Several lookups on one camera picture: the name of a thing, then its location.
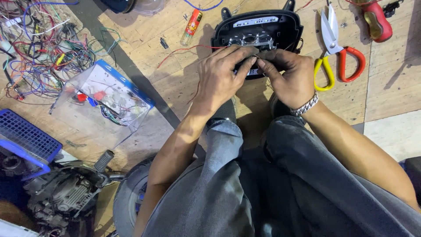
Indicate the person's right hand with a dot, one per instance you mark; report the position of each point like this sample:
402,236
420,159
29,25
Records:
292,82

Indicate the person's left hand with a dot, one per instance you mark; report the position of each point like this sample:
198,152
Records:
217,82

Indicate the black headlight housing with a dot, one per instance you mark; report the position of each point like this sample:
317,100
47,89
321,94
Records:
259,31

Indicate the person's black shoe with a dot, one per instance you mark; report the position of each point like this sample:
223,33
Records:
279,107
225,110

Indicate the small glue bottle red label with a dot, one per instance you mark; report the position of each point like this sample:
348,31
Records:
191,27

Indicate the small black connector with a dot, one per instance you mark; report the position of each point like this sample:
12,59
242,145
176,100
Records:
163,43

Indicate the person's grey trousers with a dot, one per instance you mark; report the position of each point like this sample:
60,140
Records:
279,184

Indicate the clear headlight lens cover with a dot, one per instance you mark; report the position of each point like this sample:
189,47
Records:
136,6

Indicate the clear plastic box blue rim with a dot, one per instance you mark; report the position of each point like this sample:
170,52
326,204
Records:
105,98

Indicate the black scooter tyre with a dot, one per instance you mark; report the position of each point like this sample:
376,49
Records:
130,200

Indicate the grey engine block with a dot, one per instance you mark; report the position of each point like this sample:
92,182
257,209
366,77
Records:
59,194

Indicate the blue plastic crate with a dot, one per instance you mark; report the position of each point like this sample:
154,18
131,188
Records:
24,141

